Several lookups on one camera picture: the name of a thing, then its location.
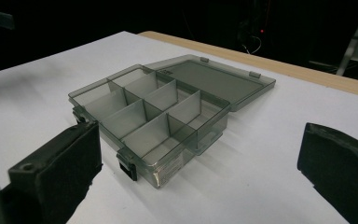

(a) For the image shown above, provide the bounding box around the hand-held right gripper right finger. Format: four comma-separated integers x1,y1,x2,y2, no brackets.
296,122,358,224

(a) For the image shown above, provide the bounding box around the white cable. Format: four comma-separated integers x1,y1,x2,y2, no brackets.
241,35,263,56

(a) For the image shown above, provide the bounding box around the transparent grey compartment storage box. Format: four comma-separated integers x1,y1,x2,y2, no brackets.
67,53,277,189

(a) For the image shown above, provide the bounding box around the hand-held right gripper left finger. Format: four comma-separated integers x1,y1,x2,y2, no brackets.
0,120,103,224

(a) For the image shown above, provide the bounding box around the metal stand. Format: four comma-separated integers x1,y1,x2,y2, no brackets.
335,0,358,77

